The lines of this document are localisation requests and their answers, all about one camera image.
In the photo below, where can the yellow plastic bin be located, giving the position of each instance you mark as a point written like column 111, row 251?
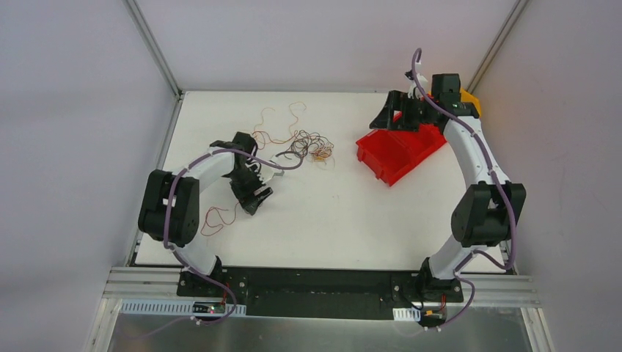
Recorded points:
column 467, row 97

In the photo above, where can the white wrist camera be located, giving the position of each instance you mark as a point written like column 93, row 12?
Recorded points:
column 266, row 173
column 419, row 87

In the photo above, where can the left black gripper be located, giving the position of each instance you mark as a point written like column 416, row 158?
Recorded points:
column 251, row 193

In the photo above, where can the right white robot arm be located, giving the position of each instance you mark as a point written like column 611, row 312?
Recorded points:
column 488, row 212

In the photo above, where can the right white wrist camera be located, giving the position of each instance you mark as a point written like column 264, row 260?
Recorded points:
column 419, row 87

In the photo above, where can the red bin near yellow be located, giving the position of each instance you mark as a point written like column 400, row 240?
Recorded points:
column 431, row 137

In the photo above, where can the front red bin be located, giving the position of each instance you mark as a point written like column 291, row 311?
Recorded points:
column 371, row 150

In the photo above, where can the middle red bin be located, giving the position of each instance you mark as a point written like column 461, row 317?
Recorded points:
column 413, row 146

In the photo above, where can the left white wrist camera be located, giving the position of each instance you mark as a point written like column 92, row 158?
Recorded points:
column 266, row 173

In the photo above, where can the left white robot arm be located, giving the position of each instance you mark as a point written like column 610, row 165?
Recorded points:
column 170, row 211

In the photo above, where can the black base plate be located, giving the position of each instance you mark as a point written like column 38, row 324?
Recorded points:
column 321, row 293

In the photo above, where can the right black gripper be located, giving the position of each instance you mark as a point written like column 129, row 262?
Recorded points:
column 395, row 112

